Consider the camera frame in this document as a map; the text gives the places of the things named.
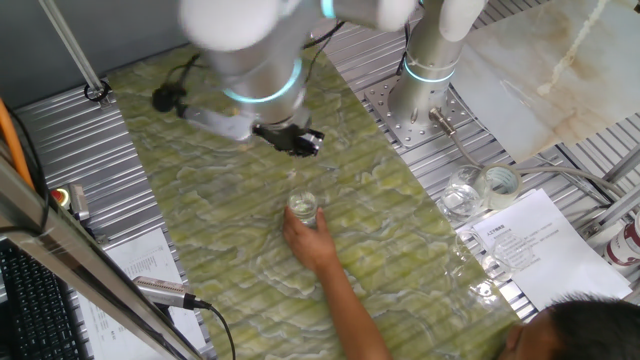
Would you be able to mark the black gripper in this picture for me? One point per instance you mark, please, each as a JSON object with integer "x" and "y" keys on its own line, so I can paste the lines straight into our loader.
{"x": 285, "y": 137}

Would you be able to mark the clear glass stirring rod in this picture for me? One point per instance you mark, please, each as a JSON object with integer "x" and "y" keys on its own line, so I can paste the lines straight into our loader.
{"x": 301, "y": 200}

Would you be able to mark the small water-filled glass beaker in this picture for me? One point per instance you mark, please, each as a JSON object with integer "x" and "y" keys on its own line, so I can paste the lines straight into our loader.
{"x": 303, "y": 210}

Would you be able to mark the person bare forearm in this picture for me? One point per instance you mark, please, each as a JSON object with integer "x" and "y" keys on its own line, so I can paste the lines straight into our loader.
{"x": 352, "y": 320}

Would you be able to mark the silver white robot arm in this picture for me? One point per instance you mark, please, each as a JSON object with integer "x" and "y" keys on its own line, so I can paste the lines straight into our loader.
{"x": 260, "y": 75}

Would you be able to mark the large clear glass beaker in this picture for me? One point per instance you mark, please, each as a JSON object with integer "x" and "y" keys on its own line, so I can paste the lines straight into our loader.
{"x": 460, "y": 197}

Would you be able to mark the empty clear glass beaker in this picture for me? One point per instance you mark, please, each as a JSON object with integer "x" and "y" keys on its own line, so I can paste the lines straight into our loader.
{"x": 510, "y": 255}

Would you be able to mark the person hand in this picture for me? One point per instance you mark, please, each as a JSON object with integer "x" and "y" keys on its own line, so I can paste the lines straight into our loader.
{"x": 310, "y": 245}

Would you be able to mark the green marble pattern mat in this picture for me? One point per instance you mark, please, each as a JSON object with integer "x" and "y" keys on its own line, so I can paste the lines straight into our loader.
{"x": 400, "y": 280}

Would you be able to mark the printed table paper sheet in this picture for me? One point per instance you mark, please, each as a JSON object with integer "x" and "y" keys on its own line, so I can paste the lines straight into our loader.
{"x": 145, "y": 255}

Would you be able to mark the clear packing tape roll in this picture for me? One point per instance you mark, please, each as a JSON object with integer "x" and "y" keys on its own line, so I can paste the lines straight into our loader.
{"x": 502, "y": 187}

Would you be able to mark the red emergency stop button box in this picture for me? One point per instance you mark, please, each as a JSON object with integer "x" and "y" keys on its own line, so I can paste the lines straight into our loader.
{"x": 75, "y": 200}

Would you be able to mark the thin aluminium pole with clamp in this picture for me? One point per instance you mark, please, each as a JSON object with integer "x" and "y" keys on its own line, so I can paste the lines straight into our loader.
{"x": 70, "y": 47}

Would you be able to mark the beige marble pattern board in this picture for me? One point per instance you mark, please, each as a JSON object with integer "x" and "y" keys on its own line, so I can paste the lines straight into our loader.
{"x": 550, "y": 75}

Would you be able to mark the orange tube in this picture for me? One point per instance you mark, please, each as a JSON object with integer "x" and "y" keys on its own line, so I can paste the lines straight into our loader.
{"x": 15, "y": 145}

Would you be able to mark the black computer keyboard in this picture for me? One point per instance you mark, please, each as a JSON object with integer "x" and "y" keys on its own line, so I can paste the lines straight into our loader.
{"x": 35, "y": 315}

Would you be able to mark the white paper sheet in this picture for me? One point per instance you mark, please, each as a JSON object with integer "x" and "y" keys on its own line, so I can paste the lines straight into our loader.
{"x": 575, "y": 265}

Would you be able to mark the aluminium profile bar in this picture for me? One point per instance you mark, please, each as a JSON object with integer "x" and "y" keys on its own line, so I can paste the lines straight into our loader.
{"x": 615, "y": 210}
{"x": 625, "y": 162}

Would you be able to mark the red white can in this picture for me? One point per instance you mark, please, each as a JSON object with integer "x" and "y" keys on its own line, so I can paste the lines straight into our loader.
{"x": 625, "y": 245}

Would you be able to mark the person head black hair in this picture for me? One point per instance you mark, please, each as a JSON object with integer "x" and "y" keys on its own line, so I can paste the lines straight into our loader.
{"x": 600, "y": 330}

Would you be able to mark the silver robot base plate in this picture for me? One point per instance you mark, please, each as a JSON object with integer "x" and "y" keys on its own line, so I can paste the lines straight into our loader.
{"x": 380, "y": 107}

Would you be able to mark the silver ribbed camera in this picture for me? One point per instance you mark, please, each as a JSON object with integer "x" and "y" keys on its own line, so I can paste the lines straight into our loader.
{"x": 160, "y": 291}

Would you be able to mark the thick aluminium frame bar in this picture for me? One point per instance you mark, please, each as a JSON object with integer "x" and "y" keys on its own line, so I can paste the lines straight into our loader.
{"x": 75, "y": 252}

